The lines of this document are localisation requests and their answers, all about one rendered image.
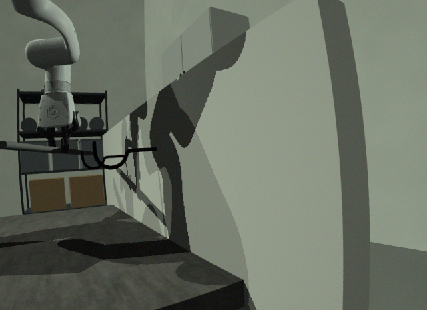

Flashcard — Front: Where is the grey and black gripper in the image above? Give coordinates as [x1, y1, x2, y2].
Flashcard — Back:
[37, 90, 80, 153]

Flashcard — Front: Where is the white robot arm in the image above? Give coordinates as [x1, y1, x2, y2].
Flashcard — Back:
[10, 0, 80, 93]

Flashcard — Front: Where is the pale grey wall panel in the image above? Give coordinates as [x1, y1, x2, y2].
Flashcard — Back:
[103, 0, 370, 310]

